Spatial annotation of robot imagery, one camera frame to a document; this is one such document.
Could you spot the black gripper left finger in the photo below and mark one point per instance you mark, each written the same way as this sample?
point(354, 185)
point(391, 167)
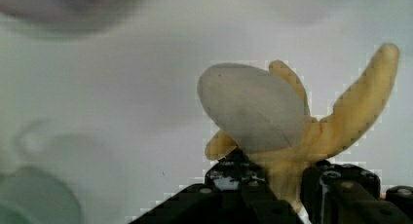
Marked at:
point(235, 191)

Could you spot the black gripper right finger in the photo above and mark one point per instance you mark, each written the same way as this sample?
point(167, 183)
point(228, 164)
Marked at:
point(348, 194)

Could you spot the plush peeled banana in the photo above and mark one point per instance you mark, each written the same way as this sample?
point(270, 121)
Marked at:
point(265, 113)

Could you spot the green mug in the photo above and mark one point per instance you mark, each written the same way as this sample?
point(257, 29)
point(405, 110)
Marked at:
point(32, 195)

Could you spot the grey round plate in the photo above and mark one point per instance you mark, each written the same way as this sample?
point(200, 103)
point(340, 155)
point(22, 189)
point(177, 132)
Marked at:
point(62, 12)

